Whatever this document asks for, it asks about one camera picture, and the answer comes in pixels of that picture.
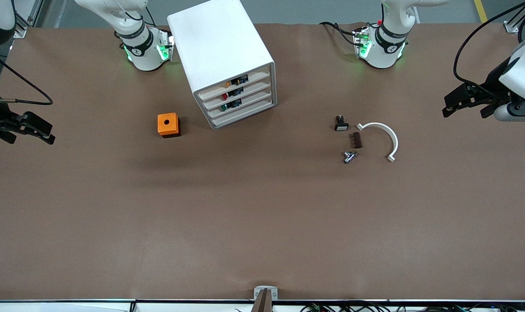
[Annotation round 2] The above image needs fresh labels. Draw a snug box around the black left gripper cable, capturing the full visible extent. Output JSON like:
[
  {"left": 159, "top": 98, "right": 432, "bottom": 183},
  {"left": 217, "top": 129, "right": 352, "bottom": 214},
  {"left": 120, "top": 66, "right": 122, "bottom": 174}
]
[{"left": 453, "top": 0, "right": 525, "bottom": 89}]

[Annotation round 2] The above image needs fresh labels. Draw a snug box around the orange button enclosure box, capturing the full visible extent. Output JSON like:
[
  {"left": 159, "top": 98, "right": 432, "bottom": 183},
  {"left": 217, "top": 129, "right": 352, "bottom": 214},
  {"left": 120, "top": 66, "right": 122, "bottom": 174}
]
[{"left": 157, "top": 113, "right": 181, "bottom": 138}]

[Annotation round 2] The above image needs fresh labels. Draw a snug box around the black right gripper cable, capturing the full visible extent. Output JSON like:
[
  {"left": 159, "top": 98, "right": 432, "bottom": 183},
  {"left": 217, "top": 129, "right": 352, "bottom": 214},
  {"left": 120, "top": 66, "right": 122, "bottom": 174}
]
[{"left": 0, "top": 43, "right": 54, "bottom": 106}]

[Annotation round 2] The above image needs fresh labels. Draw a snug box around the white curved plastic bracket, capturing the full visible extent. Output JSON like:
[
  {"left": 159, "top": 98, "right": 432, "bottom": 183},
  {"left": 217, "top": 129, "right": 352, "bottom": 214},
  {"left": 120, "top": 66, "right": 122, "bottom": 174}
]
[{"left": 356, "top": 122, "right": 399, "bottom": 163}]

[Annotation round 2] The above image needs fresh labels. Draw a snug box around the black cable bundle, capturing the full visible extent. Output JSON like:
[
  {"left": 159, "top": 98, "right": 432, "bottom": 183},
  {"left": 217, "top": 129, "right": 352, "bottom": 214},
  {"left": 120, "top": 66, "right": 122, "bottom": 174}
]
[{"left": 301, "top": 301, "right": 525, "bottom": 312}]

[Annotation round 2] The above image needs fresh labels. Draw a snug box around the white plastic drawer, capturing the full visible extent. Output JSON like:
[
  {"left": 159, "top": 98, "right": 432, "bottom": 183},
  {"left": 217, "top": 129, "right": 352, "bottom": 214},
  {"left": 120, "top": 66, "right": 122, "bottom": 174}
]
[
  {"left": 198, "top": 67, "right": 272, "bottom": 101},
  {"left": 206, "top": 88, "right": 273, "bottom": 120},
  {"left": 211, "top": 99, "right": 275, "bottom": 129},
  {"left": 202, "top": 77, "right": 272, "bottom": 110}
]

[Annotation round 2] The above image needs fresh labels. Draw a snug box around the white table edge rail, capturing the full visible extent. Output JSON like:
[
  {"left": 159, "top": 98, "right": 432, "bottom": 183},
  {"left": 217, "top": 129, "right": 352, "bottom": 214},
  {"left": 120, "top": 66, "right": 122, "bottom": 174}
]
[{"left": 0, "top": 299, "right": 525, "bottom": 312}]

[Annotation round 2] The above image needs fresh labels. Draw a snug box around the brown paper table cover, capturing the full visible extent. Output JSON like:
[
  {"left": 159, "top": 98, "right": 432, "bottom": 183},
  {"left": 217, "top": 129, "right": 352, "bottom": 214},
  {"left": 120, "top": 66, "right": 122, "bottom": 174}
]
[{"left": 0, "top": 21, "right": 525, "bottom": 302}]

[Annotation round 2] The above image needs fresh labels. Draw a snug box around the white drawer cabinet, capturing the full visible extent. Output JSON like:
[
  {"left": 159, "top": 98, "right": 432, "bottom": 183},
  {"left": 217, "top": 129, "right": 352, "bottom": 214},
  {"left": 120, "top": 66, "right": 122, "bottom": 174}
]
[{"left": 167, "top": 0, "right": 278, "bottom": 130}]

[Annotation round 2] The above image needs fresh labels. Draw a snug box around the grey metal mount bracket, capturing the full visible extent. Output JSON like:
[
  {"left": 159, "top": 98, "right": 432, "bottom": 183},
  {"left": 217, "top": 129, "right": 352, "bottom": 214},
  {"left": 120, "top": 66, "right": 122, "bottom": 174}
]
[{"left": 253, "top": 286, "right": 279, "bottom": 301}]

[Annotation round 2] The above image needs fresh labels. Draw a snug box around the black arm base cable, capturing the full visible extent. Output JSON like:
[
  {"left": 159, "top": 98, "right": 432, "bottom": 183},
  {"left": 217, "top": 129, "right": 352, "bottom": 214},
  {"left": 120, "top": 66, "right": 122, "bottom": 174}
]
[{"left": 319, "top": 21, "right": 360, "bottom": 46}]

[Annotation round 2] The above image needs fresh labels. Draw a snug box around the aluminium frame profile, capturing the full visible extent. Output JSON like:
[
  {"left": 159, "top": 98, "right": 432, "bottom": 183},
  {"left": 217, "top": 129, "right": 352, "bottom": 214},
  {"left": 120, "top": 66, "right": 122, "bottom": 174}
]
[
  {"left": 12, "top": 0, "right": 44, "bottom": 39},
  {"left": 503, "top": 0, "right": 525, "bottom": 33}
]

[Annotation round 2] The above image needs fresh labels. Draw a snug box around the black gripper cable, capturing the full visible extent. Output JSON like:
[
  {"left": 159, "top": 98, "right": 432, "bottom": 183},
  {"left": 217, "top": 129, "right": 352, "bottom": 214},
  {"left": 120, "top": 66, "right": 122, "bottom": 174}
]
[
  {"left": 0, "top": 43, "right": 54, "bottom": 106},
  {"left": 453, "top": 0, "right": 525, "bottom": 89}
]

